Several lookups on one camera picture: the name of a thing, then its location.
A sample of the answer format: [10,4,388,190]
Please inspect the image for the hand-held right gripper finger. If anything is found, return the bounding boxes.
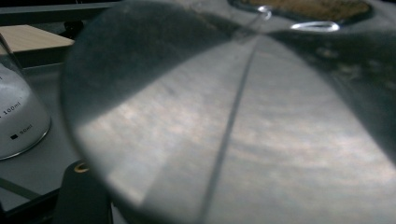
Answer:
[52,160,114,224]

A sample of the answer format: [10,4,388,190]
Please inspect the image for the glass conical flask white powder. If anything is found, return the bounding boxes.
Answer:
[0,32,52,161]

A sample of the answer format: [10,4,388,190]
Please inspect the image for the clear round glass flask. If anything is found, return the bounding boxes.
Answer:
[59,0,396,224]

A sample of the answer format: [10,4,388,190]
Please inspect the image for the light wooden board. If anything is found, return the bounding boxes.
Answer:
[0,24,76,54]

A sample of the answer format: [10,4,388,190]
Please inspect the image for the glass dish with brown contents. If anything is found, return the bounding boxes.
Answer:
[227,0,374,26]

